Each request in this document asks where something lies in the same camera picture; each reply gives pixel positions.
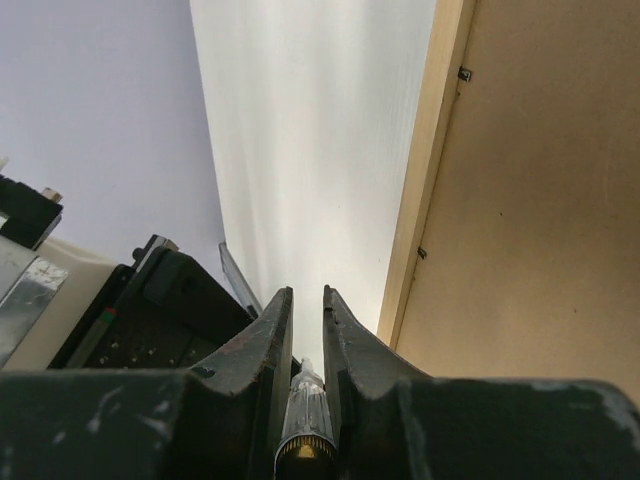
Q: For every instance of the small metal tool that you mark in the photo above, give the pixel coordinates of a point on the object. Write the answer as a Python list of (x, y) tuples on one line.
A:
[(307, 447)]

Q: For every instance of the left aluminium corner post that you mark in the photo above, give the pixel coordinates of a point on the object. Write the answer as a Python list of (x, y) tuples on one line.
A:
[(238, 283)]

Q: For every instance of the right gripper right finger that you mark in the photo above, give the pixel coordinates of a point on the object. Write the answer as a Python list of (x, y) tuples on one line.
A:
[(393, 421)]

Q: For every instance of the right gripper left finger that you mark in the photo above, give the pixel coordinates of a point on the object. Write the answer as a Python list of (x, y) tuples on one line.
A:
[(219, 419)]

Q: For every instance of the light wooden picture frame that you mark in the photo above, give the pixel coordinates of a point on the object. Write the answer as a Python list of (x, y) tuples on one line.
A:
[(516, 250)]

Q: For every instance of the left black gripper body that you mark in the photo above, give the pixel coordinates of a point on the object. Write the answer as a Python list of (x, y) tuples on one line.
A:
[(164, 311)]

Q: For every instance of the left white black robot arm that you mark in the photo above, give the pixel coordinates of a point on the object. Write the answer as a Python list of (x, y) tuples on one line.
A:
[(28, 216)]

